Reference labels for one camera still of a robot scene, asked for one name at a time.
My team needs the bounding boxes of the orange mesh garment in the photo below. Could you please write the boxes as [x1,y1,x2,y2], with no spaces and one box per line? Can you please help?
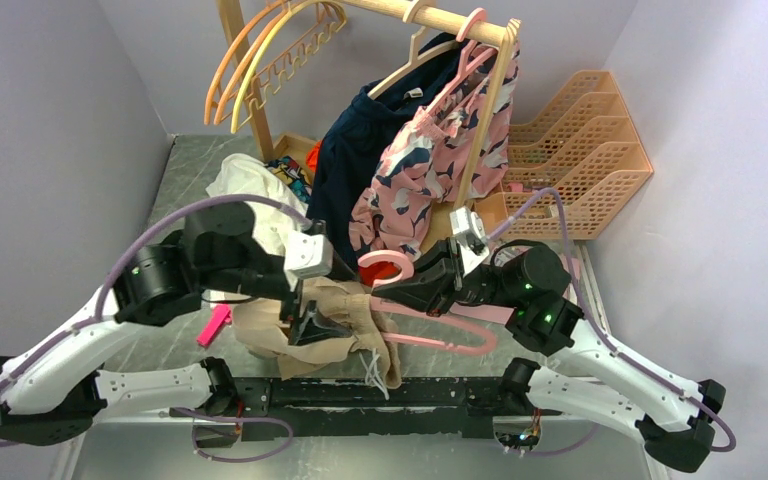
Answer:
[358,262,401,287]

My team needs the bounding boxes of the pink shark print garment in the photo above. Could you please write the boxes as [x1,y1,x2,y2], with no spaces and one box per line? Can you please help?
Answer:
[349,44,520,259]

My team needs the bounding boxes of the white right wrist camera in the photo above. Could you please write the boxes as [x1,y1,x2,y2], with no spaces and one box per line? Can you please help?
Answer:
[449,207,490,274]

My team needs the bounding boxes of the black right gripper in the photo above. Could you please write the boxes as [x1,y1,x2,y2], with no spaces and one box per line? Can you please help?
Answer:
[371,236,524,317]

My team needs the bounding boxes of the cream hanger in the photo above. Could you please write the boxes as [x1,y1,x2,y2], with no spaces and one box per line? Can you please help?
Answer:
[368,26,460,99]

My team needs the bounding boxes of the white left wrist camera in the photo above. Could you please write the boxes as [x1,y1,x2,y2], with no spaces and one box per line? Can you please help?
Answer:
[283,231,333,284]

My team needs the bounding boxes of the pink notched hanger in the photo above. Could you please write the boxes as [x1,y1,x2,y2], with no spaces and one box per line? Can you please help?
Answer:
[358,250,498,356]

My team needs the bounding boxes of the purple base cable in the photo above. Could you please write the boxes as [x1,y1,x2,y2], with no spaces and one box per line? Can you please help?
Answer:
[523,423,601,458]
[178,409,295,464]

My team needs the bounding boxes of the pink clipboard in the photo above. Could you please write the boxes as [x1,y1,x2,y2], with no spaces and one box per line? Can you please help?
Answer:
[449,257,581,324]

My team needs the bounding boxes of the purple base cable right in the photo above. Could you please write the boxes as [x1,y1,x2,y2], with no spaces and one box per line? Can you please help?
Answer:
[523,423,601,458]

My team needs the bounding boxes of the colourful patterned garment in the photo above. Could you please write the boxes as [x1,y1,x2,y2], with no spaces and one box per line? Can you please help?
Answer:
[266,156,313,204]

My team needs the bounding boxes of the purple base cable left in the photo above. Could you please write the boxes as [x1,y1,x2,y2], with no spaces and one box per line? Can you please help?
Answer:
[178,409,295,464]

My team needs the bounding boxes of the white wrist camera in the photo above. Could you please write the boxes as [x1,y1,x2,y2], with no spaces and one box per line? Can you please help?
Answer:
[449,207,490,274]
[283,231,333,284]

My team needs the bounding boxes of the peach notched hanger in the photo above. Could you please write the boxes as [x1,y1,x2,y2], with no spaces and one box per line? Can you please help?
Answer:
[234,0,349,130]

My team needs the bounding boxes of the orange hanger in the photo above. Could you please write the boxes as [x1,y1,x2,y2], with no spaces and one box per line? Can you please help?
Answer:
[203,0,293,128]

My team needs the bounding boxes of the wooden clothes rack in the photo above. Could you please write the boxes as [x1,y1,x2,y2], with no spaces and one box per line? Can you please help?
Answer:
[216,0,523,253]

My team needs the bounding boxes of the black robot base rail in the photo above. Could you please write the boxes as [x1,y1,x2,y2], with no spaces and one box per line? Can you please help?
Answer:
[198,357,532,441]

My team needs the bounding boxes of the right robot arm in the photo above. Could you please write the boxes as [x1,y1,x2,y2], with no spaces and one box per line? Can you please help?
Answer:
[372,240,726,473]

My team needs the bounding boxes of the white garment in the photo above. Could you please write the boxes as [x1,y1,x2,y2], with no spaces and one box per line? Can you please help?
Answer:
[205,153,312,260]

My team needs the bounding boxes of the pink hanger with garment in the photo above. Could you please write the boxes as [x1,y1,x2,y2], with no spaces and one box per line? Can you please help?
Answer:
[425,7,495,115]

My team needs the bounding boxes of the beige drawstring shorts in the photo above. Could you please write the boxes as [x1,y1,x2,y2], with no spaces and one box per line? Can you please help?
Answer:
[231,277,402,390]

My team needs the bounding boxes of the peach mesh file organizer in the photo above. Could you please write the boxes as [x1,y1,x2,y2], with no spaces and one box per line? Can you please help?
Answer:
[473,70,654,241]

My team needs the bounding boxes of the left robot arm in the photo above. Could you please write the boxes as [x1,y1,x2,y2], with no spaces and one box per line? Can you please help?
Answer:
[0,194,354,447]

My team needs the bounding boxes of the yellow hanger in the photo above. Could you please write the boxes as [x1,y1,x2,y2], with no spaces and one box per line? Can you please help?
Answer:
[229,0,332,135]

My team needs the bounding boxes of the pink clothes clip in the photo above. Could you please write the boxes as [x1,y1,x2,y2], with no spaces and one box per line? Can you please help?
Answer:
[196,304,232,348]

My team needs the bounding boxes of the navy blue hanging garment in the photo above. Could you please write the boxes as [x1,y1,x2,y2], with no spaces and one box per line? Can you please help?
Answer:
[306,33,465,270]

